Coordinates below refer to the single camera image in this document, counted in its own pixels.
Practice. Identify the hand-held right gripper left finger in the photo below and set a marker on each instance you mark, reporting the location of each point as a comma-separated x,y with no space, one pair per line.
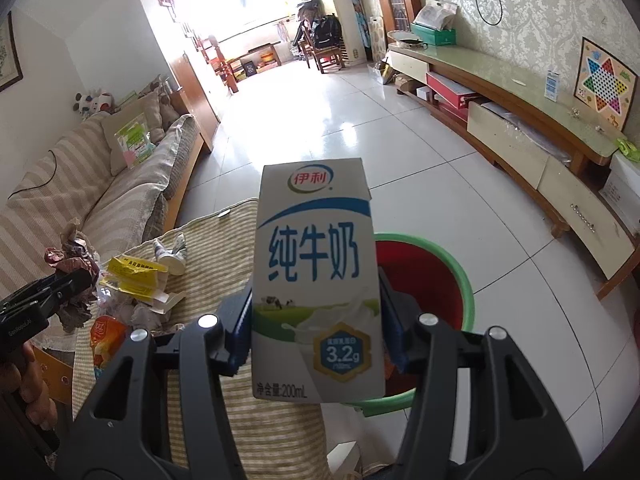
240,327

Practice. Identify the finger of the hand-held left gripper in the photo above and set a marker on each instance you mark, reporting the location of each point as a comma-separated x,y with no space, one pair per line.
70,290

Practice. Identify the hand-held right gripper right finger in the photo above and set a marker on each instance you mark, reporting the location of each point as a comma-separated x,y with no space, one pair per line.
395,332

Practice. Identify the grey-brown paper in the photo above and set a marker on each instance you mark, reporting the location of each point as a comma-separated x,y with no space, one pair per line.
75,255

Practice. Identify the yellow packet box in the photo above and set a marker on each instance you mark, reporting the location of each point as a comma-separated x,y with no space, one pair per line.
132,275

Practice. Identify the red bin with green rim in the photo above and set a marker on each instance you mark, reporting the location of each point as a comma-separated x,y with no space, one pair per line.
440,280

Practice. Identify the white milk carton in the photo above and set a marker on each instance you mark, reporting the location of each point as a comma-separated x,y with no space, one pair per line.
315,270

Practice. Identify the person's left hand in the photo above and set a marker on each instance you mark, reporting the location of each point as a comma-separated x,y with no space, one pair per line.
30,385

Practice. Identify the clear plastic wrap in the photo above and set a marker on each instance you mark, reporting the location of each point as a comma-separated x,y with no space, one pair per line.
120,310

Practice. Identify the orange snack packet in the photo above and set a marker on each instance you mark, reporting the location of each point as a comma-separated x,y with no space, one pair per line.
107,345

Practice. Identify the white cardboard piece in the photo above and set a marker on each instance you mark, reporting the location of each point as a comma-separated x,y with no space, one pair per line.
167,302

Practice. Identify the striped table cloth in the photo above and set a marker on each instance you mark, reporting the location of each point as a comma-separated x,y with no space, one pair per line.
215,240

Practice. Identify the white squeeze tube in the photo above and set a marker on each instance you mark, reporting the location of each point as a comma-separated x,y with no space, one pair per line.
176,257

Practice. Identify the small grey tube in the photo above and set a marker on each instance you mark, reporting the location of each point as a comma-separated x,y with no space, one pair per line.
159,250

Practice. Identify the striped beige sofa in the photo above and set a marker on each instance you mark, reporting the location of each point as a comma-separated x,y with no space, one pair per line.
65,185

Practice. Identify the green snack bag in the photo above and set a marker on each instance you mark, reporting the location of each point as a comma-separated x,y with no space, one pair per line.
134,142

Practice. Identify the plush cow toy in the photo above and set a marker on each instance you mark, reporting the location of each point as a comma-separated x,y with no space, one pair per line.
92,104

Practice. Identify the beige cushion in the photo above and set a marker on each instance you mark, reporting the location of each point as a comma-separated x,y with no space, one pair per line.
150,110

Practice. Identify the brown plush toy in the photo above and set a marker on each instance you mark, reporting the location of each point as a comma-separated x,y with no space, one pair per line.
161,110

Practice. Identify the wooden TV cabinet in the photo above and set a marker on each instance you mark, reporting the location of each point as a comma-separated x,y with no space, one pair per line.
500,127

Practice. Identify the wooden sideboard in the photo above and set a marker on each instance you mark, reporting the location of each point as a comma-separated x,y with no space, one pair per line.
197,90

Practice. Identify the framed picture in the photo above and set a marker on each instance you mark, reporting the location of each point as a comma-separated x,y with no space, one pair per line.
9,60

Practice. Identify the brown cardboard box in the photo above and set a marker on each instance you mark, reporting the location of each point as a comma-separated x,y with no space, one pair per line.
407,85

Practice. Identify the red flat box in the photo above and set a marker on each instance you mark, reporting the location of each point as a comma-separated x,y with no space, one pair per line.
447,87

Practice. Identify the wooden dining chairs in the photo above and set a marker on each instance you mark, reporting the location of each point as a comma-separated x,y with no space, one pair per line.
220,65

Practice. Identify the low wooden table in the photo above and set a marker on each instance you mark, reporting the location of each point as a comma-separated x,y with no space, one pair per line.
255,62

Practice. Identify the white cardboard box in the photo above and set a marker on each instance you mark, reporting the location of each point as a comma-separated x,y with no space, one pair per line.
622,190

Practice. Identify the wooden chair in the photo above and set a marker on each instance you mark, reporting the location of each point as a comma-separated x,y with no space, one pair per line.
327,57

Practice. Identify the small blue white box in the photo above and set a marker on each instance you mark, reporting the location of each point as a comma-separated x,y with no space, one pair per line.
552,86

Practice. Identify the round metal tray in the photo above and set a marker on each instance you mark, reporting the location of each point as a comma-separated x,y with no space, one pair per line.
407,40

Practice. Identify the green box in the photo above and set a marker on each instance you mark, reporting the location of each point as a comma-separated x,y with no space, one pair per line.
440,36

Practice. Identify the black backpack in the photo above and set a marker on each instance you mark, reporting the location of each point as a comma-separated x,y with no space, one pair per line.
326,30

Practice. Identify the white plastic bag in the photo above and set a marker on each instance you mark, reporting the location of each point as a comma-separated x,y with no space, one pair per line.
435,15

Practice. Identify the checkers game board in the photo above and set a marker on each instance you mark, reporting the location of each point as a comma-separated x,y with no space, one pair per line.
605,82

